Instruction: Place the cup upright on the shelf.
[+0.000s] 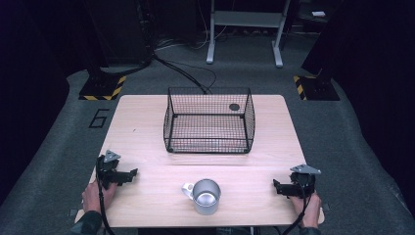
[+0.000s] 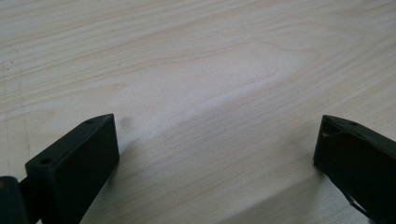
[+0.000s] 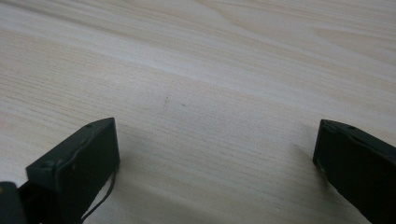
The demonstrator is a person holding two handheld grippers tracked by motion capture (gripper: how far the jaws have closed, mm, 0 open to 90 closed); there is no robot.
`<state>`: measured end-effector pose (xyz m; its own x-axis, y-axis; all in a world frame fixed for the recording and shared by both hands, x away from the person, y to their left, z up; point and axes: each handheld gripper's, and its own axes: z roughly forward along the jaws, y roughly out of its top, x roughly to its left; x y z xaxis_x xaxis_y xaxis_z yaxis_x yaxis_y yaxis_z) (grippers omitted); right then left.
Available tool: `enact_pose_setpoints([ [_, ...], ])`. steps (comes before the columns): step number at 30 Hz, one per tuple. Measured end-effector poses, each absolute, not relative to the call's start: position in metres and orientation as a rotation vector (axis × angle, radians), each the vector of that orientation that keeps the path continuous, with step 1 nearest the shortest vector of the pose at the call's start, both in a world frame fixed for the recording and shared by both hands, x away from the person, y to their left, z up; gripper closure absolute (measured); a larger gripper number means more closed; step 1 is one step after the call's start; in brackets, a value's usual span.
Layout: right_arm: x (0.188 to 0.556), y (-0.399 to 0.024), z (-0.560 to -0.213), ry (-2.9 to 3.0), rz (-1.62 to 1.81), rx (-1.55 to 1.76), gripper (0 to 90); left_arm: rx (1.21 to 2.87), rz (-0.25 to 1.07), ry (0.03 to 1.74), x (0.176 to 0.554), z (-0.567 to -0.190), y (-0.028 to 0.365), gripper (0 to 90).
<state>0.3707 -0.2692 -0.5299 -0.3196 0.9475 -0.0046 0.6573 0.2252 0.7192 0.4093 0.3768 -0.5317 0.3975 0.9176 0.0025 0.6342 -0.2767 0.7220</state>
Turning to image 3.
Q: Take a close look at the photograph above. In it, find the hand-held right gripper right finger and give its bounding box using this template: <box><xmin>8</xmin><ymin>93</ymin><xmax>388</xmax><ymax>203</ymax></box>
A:
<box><xmin>312</xmin><ymin>119</ymin><xmax>396</xmax><ymax>224</ymax></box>

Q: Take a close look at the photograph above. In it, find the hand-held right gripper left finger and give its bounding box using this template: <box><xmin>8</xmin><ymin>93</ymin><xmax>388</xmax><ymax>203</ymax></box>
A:
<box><xmin>18</xmin><ymin>117</ymin><xmax>121</xmax><ymax>224</ymax></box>

